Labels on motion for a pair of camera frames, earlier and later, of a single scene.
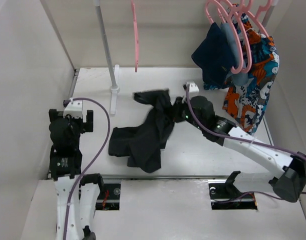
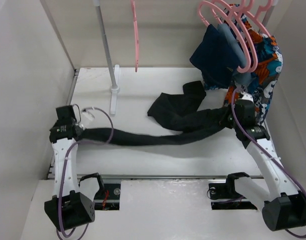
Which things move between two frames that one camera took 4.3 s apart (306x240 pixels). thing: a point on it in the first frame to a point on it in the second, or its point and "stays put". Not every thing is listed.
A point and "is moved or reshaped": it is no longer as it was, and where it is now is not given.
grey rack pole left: [114, 88] stays put
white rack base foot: [114, 90] stays put
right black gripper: [179, 103] to [229, 125]
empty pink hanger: [136, 36] stays put
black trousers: [142, 144] is moved or reshaped
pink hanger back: [256, 17] stays put
